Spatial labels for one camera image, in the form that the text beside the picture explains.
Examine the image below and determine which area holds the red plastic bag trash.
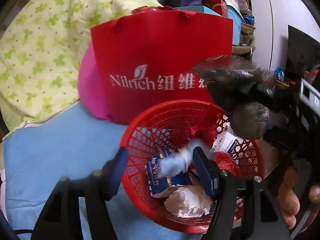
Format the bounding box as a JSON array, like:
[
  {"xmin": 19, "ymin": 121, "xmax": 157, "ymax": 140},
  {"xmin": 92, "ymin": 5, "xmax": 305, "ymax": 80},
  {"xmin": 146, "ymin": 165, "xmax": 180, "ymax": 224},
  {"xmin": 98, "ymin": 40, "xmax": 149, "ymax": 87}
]
[{"xmin": 214, "ymin": 152, "xmax": 242, "ymax": 178}]

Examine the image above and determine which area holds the white plastic bag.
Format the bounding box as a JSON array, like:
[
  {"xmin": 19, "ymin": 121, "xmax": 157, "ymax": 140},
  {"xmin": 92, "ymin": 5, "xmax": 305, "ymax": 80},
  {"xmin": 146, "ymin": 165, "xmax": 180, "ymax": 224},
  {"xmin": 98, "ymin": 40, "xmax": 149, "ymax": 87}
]
[{"xmin": 164, "ymin": 185, "xmax": 213, "ymax": 218}]

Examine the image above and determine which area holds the black plastic bag trash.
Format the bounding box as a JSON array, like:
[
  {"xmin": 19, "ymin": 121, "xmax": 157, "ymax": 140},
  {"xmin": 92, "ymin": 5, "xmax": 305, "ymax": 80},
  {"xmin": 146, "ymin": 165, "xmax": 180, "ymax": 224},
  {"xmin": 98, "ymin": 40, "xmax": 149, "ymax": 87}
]
[{"xmin": 193, "ymin": 55, "xmax": 274, "ymax": 140}]

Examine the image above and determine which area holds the red trash basket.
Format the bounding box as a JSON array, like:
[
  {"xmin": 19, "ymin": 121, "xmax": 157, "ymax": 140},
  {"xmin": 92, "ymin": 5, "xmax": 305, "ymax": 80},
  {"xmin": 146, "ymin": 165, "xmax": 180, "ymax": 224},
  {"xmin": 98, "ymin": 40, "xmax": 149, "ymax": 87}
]
[{"xmin": 119, "ymin": 99, "xmax": 265, "ymax": 234}]

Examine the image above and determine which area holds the blue white snack bag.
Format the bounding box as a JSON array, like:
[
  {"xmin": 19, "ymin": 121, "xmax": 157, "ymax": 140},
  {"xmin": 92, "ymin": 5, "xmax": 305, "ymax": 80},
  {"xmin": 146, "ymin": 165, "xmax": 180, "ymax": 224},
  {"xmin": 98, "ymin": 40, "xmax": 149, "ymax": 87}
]
[{"xmin": 146, "ymin": 148, "xmax": 192, "ymax": 198}]

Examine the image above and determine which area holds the white paper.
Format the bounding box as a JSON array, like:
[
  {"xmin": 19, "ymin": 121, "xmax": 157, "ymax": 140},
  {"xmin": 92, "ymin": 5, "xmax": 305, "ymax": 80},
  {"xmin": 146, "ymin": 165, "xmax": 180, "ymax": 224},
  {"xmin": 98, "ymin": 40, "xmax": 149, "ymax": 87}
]
[{"xmin": 157, "ymin": 139, "xmax": 210, "ymax": 178}]

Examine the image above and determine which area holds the person's hand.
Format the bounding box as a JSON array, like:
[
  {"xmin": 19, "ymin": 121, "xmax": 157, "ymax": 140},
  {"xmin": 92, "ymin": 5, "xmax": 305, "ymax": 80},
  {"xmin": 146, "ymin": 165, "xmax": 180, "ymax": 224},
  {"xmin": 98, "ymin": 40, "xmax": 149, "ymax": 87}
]
[{"xmin": 276, "ymin": 167, "xmax": 319, "ymax": 233}]

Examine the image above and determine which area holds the blue bag on floor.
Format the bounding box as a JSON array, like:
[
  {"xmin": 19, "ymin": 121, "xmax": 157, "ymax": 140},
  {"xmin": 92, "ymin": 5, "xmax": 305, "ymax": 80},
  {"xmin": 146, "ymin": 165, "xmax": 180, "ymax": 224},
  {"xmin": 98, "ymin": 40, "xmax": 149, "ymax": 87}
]
[{"xmin": 272, "ymin": 67, "xmax": 284, "ymax": 82}]

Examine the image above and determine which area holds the black television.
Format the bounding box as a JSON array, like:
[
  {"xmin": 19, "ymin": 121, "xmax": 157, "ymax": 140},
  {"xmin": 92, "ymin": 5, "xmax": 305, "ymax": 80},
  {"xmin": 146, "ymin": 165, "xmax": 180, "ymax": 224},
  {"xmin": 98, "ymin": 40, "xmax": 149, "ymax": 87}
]
[{"xmin": 284, "ymin": 25, "xmax": 319, "ymax": 82}]

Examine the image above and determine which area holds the light blue blanket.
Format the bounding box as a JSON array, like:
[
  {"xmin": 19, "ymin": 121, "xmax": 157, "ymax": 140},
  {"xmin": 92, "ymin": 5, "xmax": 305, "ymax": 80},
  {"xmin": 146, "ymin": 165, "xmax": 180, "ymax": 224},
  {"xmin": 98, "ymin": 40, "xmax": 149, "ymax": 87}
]
[{"xmin": 3, "ymin": 102, "xmax": 201, "ymax": 239}]

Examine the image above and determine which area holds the wooden shelf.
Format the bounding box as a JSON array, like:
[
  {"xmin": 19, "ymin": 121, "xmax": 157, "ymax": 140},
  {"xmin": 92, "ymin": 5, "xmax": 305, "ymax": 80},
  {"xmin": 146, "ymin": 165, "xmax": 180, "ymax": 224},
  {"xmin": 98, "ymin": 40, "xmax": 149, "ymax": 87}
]
[{"xmin": 232, "ymin": 46, "xmax": 255, "ymax": 55}]

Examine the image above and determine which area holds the blue plastic storage bin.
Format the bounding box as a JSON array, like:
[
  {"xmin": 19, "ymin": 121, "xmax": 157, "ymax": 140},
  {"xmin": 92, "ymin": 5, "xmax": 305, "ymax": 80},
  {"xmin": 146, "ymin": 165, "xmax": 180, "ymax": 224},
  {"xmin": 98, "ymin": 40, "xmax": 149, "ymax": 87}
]
[{"xmin": 227, "ymin": 5, "xmax": 243, "ymax": 46}]

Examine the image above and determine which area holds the pink pillow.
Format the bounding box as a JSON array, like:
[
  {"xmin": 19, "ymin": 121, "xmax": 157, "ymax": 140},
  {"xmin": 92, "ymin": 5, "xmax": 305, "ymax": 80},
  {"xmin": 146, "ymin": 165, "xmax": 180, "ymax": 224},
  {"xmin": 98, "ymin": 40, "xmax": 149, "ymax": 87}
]
[{"xmin": 77, "ymin": 42, "xmax": 111, "ymax": 121}]

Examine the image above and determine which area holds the light blue fashion box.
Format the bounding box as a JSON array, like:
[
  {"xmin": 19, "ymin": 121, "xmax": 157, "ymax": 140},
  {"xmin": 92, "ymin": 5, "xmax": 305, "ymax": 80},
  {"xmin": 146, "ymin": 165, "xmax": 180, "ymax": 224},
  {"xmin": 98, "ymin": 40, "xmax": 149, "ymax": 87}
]
[{"xmin": 176, "ymin": 5, "xmax": 220, "ymax": 16}]

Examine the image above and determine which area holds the red Nilrich paper bag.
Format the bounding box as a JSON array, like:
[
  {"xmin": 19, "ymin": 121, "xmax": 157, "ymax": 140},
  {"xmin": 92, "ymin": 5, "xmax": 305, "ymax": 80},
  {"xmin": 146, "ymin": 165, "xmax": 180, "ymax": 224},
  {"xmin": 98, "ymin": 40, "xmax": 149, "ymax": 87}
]
[{"xmin": 91, "ymin": 10, "xmax": 233, "ymax": 125}]

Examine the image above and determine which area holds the red plastic bag on top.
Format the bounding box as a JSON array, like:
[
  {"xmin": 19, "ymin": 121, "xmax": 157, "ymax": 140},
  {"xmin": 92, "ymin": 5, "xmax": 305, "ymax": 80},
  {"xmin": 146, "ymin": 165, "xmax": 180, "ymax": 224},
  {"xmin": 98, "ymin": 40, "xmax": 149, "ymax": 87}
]
[{"xmin": 131, "ymin": 6, "xmax": 178, "ymax": 15}]

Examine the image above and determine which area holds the green clover quilt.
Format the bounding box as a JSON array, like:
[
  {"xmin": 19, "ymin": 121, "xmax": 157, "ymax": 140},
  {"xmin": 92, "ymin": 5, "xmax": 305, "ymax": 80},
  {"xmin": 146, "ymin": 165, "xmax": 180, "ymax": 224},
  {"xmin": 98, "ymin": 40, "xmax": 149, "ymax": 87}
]
[{"xmin": 1, "ymin": 0, "xmax": 158, "ymax": 132}]

